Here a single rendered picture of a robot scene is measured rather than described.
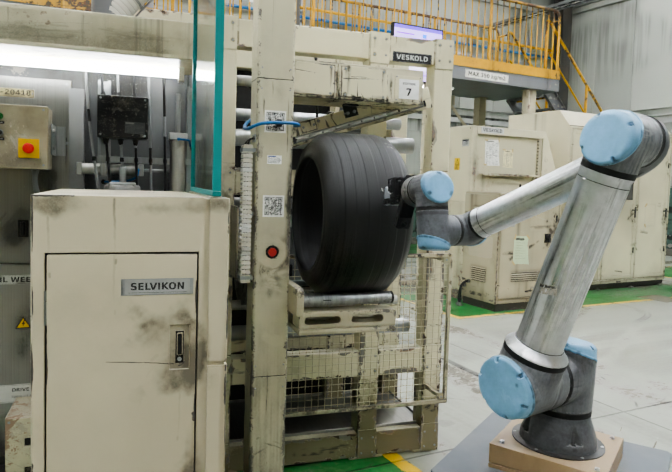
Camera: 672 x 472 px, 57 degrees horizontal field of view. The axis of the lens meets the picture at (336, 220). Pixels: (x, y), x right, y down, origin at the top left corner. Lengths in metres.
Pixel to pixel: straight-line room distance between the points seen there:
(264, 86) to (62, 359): 1.15
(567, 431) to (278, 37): 1.49
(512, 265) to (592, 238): 5.39
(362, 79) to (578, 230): 1.36
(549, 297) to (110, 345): 0.96
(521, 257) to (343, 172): 4.97
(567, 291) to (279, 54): 1.26
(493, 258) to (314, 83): 4.50
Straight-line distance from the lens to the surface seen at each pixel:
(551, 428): 1.71
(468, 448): 1.82
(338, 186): 2.02
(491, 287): 6.73
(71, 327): 1.40
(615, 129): 1.38
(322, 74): 2.49
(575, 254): 1.43
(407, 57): 2.98
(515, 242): 6.79
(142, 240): 1.37
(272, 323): 2.20
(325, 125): 2.61
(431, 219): 1.70
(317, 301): 2.14
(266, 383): 2.26
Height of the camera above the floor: 1.31
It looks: 4 degrees down
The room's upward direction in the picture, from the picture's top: 2 degrees clockwise
